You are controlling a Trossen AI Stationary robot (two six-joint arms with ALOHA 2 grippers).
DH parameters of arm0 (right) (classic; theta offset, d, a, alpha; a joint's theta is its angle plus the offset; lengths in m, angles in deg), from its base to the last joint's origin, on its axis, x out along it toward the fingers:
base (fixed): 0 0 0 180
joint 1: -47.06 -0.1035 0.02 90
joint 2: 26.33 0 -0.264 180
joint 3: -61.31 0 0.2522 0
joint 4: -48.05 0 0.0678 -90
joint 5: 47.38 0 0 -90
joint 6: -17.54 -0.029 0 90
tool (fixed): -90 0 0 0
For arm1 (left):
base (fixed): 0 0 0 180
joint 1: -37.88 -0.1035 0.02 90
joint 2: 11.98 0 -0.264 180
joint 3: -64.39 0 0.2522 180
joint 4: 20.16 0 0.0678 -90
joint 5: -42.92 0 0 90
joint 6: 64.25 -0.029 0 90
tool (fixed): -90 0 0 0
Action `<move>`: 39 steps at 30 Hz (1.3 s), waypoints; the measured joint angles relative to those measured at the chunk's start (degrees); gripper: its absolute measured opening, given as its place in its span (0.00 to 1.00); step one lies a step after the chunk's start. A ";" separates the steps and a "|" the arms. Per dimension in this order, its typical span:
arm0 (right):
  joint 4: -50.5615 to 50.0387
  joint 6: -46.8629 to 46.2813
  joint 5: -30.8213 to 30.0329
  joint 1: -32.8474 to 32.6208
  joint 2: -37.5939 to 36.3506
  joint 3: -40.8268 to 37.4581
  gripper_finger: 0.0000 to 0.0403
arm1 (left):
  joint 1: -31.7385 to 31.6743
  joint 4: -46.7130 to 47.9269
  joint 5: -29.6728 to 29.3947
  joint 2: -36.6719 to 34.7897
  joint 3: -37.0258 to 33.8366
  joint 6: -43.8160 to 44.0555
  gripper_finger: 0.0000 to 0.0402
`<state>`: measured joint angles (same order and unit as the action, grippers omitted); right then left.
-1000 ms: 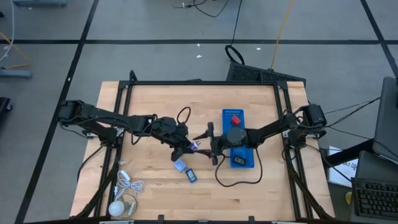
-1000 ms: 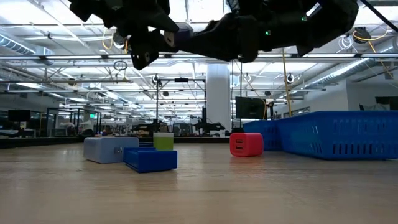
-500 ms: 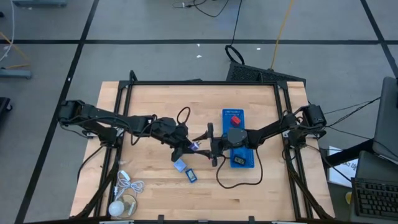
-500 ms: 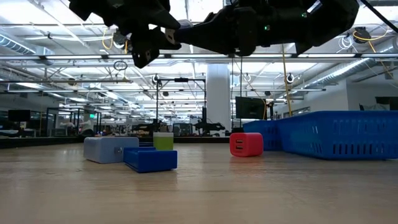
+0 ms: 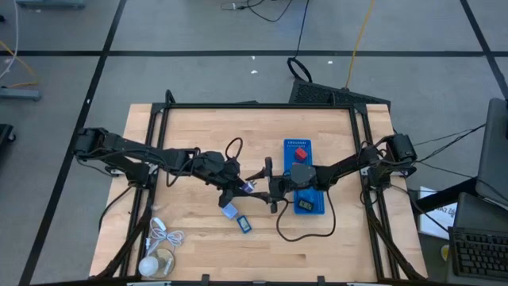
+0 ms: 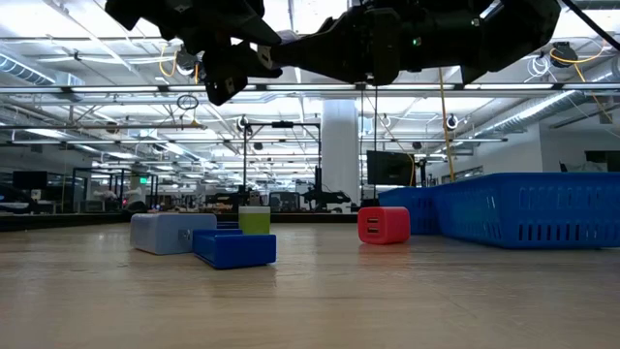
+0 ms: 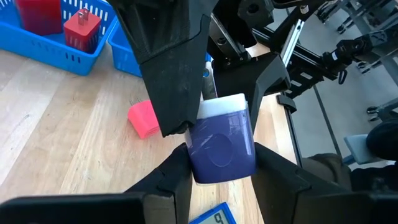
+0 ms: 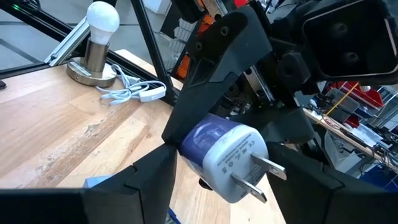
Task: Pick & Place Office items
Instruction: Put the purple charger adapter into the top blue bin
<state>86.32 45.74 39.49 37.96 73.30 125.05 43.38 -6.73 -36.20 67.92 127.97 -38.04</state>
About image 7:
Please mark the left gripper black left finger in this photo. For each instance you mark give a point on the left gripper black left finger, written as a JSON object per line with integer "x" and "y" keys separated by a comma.
{"x": 174, "y": 186}

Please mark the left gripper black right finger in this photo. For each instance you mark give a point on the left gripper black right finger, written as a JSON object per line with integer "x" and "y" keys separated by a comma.
{"x": 273, "y": 186}

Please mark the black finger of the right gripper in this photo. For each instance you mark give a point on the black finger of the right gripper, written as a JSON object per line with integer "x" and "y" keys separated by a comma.
{"x": 171, "y": 62}
{"x": 258, "y": 74}

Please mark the bright blue digital clock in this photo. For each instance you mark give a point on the bright blue digital clock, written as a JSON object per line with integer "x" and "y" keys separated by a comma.
{"x": 214, "y": 217}

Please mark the purple and white charger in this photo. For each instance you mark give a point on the purple and white charger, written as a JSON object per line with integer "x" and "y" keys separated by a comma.
{"x": 220, "y": 146}

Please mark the pink USB charger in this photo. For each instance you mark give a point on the pink USB charger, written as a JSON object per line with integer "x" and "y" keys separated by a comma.
{"x": 144, "y": 119}

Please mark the red cube charger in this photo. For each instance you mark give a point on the red cube charger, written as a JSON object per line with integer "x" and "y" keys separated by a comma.
{"x": 38, "y": 17}

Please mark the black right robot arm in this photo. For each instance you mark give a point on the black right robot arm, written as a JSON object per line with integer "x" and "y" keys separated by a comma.
{"x": 348, "y": 53}

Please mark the black table clamp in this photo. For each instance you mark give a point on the black table clamp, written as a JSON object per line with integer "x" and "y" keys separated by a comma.
{"x": 286, "y": 104}

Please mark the silver aluminium bar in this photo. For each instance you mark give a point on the silver aluminium bar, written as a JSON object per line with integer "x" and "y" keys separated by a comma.
{"x": 292, "y": 43}

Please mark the blue plastic slotted basket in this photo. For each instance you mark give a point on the blue plastic slotted basket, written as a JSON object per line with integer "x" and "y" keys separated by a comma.
{"x": 124, "y": 59}
{"x": 46, "y": 54}

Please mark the light blue chair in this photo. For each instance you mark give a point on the light blue chair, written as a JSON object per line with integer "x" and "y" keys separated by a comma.
{"x": 357, "y": 149}

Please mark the person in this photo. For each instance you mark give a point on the person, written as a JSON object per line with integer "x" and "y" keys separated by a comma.
{"x": 381, "y": 140}

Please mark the black chair caster base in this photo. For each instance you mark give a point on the black chair caster base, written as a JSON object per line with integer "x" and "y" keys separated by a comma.
{"x": 382, "y": 110}

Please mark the black aluminium table frame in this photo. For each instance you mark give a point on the black aluminium table frame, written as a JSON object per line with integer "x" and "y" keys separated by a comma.
{"x": 295, "y": 140}

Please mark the grey desk leg frame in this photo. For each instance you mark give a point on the grey desk leg frame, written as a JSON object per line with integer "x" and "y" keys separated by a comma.
{"x": 357, "y": 12}

